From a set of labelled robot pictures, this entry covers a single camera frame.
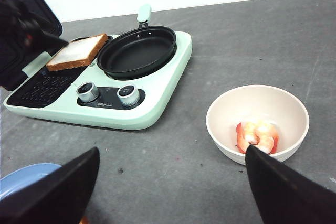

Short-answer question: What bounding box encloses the black frying pan mint handle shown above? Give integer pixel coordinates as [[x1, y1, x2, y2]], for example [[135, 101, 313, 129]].
[[97, 4, 176, 80]]

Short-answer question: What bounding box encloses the white bread slice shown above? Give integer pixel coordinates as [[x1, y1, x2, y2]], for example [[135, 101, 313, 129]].
[[46, 34, 108, 71]]

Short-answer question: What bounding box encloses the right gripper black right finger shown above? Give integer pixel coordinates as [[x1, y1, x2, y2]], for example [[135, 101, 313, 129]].
[[245, 145, 335, 223]]

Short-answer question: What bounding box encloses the blue plastic plate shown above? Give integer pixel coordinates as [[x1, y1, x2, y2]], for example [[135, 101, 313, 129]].
[[1, 163, 61, 200]]

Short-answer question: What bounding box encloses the breakfast maker hinged lid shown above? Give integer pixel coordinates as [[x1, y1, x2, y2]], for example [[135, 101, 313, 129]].
[[1, 0, 68, 91]]

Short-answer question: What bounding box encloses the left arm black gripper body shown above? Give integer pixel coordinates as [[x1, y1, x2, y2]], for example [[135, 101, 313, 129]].
[[1, 0, 46, 51]]

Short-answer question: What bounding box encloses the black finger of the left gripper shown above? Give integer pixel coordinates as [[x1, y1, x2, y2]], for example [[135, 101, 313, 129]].
[[41, 32, 69, 50]]

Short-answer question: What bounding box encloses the beige ribbed bowl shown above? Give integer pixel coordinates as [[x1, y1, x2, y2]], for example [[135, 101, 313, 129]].
[[206, 85, 310, 165]]

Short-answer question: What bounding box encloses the left silver control knob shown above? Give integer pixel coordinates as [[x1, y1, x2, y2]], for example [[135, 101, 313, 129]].
[[76, 82, 100, 103]]

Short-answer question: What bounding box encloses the pink cooked shrimp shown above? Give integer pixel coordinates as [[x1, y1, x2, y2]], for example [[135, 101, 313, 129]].
[[236, 122, 261, 154], [254, 121, 279, 154]]

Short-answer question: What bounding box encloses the mint green breakfast maker base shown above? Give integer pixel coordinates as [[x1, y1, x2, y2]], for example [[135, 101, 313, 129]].
[[4, 31, 192, 130]]

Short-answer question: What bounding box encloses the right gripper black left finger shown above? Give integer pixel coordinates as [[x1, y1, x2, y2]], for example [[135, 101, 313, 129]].
[[1, 147, 100, 223]]

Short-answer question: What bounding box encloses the silver control knob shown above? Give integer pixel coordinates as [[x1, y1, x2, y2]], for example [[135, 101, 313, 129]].
[[76, 82, 100, 103], [117, 85, 140, 107]]

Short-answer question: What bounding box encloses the right silver control knob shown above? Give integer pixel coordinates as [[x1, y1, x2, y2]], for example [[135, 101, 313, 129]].
[[117, 85, 140, 107]]

